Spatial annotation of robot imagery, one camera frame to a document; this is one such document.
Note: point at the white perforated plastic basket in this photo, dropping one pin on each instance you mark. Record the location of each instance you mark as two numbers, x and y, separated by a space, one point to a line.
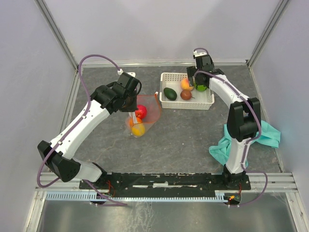
201 100

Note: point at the green toy watermelon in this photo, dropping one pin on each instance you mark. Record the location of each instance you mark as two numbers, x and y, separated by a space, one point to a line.
200 88

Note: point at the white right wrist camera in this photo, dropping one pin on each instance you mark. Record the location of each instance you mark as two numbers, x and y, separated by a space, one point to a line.
198 54

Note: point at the dark green toy avocado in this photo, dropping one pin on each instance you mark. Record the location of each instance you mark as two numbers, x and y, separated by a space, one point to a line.
170 94

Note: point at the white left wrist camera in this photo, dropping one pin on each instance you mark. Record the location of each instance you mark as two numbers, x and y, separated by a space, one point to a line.
120 72

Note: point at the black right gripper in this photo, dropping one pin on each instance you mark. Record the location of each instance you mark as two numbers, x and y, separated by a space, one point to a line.
190 71

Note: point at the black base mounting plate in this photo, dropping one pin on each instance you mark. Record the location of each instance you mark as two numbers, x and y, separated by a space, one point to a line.
154 186

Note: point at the red toy apple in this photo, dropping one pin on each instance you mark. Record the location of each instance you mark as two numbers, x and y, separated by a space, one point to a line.
141 111

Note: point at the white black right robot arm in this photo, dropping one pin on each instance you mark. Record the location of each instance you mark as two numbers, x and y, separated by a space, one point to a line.
244 116

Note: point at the brown toy passion fruit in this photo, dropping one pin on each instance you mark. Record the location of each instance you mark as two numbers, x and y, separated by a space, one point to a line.
186 95

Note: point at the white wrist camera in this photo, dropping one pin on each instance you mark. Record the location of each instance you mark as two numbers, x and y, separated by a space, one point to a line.
120 72
198 54

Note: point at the yellow toy lemon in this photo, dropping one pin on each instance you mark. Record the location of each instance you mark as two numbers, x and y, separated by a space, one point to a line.
138 130

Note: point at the toy peach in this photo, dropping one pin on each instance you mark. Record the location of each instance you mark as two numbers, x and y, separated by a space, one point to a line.
185 85

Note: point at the toy orange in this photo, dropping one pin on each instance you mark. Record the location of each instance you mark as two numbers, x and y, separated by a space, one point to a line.
130 121

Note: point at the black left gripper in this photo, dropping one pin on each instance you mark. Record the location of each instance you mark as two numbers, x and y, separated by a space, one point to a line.
133 107

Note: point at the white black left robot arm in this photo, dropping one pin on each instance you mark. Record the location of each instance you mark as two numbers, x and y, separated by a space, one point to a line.
58 154

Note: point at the teal cloth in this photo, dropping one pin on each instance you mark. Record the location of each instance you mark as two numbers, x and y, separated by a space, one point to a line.
233 154

